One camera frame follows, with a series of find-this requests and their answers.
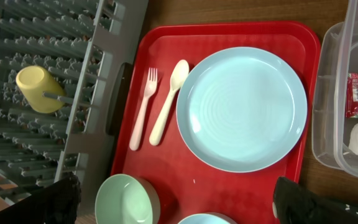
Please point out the light blue bowl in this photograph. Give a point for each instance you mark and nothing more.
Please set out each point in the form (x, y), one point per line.
(207, 218)

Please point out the clear plastic bin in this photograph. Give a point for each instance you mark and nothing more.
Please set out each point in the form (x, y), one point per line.
(331, 129)

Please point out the yellow plastic cup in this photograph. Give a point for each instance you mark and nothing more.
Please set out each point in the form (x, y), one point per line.
(33, 81)

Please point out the green bowl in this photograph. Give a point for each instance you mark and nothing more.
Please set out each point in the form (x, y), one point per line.
(124, 199)

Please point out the light blue plate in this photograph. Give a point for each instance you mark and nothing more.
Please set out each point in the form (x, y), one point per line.
(241, 109)

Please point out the white plastic fork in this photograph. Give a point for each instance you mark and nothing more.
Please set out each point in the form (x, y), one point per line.
(149, 90)

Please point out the black waste tray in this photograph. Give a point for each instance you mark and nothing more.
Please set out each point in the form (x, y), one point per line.
(351, 210)

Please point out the cream plastic spoon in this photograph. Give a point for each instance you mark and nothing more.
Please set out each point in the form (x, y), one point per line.
(177, 79)

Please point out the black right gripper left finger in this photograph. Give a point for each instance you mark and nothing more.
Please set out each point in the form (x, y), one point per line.
(55, 204)

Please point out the grey dishwasher rack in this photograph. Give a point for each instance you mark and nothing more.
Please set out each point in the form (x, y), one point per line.
(61, 67)

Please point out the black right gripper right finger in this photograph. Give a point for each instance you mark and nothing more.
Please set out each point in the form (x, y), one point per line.
(293, 204)

